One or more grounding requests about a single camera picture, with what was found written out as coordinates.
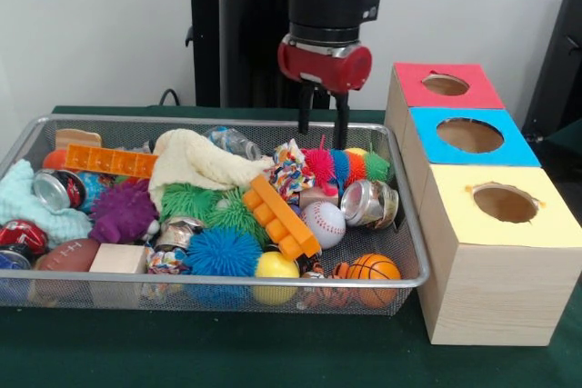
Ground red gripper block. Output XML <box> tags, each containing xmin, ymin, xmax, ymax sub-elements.
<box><xmin>277</xmin><ymin>35</ymin><xmax>374</xmax><ymax>151</ymax></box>

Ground orange toy brick round studs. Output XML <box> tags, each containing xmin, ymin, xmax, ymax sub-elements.
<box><xmin>242</xmin><ymin>174</ymin><xmax>322</xmax><ymax>262</ymax></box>

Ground wooden box three holes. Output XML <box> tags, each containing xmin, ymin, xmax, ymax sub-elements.
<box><xmin>386</xmin><ymin>63</ymin><xmax>582</xmax><ymax>347</ymax></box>

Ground clear shallow mesh bin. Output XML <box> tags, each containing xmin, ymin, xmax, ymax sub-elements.
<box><xmin>0</xmin><ymin>114</ymin><xmax>431</xmax><ymax>316</ymax></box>

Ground crushed silver can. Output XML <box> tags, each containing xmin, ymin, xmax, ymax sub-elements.
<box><xmin>340</xmin><ymin>176</ymin><xmax>402</xmax><ymax>230</ymax></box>

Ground white baseball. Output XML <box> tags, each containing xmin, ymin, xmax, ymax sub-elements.
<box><xmin>302</xmin><ymin>201</ymin><xmax>347</xmax><ymax>251</ymax></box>

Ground green spiky ball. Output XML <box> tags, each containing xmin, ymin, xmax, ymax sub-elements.
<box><xmin>207</xmin><ymin>188</ymin><xmax>269</xmax><ymax>245</ymax></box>

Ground cream knitted cloth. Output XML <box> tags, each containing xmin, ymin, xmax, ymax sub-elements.
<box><xmin>147</xmin><ymin>128</ymin><xmax>274</xmax><ymax>212</ymax></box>

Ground small orange basketball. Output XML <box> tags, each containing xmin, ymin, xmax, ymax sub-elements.
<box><xmin>346</xmin><ymin>253</ymin><xmax>402</xmax><ymax>307</ymax></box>

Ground yellow ball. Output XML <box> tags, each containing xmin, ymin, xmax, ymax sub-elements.
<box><xmin>254</xmin><ymin>251</ymin><xmax>301</xmax><ymax>305</ymax></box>

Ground blue spiky ball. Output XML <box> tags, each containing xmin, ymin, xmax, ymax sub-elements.
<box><xmin>185</xmin><ymin>228</ymin><xmax>263</xmax><ymax>309</ymax></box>

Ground long flat orange toy brick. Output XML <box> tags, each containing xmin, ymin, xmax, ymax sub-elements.
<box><xmin>64</xmin><ymin>144</ymin><xmax>158</xmax><ymax>179</ymax></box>

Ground purple spiky ball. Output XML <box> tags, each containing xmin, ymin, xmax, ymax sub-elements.
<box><xmin>88</xmin><ymin>179</ymin><xmax>160</xmax><ymax>245</ymax></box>

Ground dark green table cloth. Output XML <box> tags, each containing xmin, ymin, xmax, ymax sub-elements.
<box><xmin>0</xmin><ymin>104</ymin><xmax>582</xmax><ymax>388</ymax></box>

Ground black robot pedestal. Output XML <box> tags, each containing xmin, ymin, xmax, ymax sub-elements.
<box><xmin>176</xmin><ymin>0</ymin><xmax>346</xmax><ymax>109</ymax></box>

